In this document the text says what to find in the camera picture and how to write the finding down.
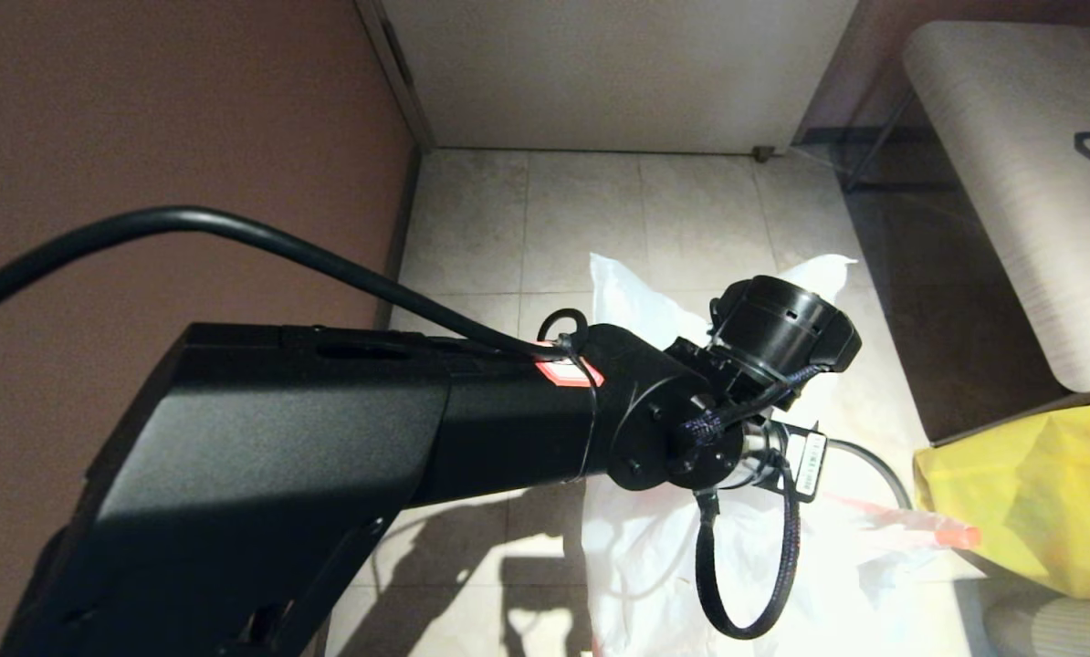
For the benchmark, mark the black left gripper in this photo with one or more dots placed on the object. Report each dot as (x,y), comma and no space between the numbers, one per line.
(782,456)

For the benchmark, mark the used white bin liner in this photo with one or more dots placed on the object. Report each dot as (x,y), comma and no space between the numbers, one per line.
(928,531)

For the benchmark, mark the fresh white plastic bag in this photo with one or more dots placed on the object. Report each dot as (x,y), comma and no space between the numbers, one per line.
(655,566)

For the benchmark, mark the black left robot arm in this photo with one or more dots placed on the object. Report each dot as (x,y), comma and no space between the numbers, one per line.
(326,456)

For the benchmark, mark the yellow bag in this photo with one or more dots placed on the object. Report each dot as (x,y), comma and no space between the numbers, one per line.
(1029,511)

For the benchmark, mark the small metal door stop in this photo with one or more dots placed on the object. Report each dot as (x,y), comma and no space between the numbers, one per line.
(763,154)

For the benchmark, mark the white door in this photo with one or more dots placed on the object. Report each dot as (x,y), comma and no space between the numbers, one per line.
(618,73)

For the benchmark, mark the dark grey baseboard strip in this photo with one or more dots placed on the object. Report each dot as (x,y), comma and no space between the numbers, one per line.
(403,237)

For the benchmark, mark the black metal bench frame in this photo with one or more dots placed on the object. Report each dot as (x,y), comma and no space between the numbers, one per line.
(878,151)

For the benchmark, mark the grey door frame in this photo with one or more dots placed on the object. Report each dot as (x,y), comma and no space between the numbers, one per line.
(399,73)

